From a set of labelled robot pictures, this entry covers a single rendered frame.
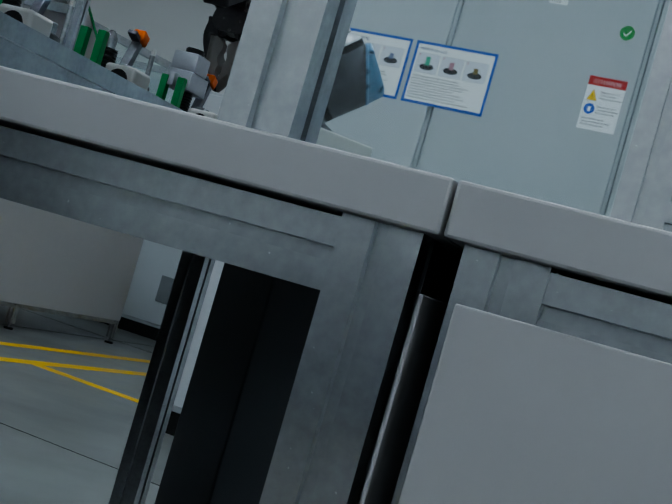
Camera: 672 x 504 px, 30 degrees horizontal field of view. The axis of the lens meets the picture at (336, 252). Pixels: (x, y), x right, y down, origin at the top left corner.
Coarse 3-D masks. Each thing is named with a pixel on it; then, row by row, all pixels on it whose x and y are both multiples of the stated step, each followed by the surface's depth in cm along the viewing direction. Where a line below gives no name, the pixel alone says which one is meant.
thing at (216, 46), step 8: (216, 40) 205; (224, 40) 208; (208, 48) 206; (216, 48) 205; (224, 48) 206; (208, 56) 205; (216, 56) 205; (216, 64) 205; (208, 72) 205; (216, 72) 205
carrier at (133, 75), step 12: (72, 0) 170; (72, 12) 170; (60, 36) 170; (84, 36) 167; (108, 36) 167; (84, 48) 167; (96, 48) 166; (108, 48) 170; (96, 60) 166; (108, 60) 170; (120, 72) 156; (132, 72) 156; (144, 84) 159
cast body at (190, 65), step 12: (192, 48) 194; (180, 60) 193; (192, 60) 192; (204, 60) 194; (168, 72) 193; (180, 72) 192; (192, 72) 192; (204, 72) 195; (192, 84) 193; (204, 84) 196
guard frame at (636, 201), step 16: (656, 64) 71; (656, 80) 71; (656, 96) 71; (640, 112) 71; (656, 112) 71; (640, 128) 71; (656, 128) 71; (640, 144) 71; (656, 144) 71; (640, 160) 71; (656, 160) 71; (624, 176) 71; (640, 176) 70; (656, 176) 70; (624, 192) 71; (640, 192) 71; (656, 192) 70; (624, 208) 71; (640, 208) 71; (656, 208) 70; (640, 224) 71; (656, 224) 70
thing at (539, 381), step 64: (512, 256) 61; (576, 256) 60; (640, 256) 59; (448, 320) 62; (512, 320) 60; (576, 320) 61; (640, 320) 60; (448, 384) 61; (512, 384) 60; (576, 384) 59; (640, 384) 58; (448, 448) 61; (512, 448) 60; (576, 448) 59; (640, 448) 58
